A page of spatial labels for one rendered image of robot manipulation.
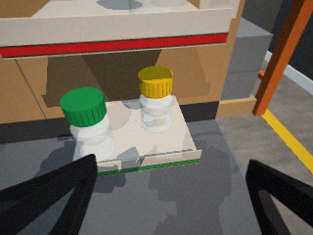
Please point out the clear glass bottle with yellow cap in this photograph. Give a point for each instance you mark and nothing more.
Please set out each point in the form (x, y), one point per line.
(155, 85)

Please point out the clear bottle with red cap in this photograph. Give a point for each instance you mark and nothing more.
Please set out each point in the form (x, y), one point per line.
(141, 6)

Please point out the clear bottle with green cap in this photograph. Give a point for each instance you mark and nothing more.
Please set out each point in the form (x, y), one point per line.
(85, 110)

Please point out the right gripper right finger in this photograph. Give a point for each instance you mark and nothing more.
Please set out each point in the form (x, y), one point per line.
(262, 179)

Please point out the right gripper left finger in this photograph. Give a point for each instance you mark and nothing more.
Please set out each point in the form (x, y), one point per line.
(22, 203)

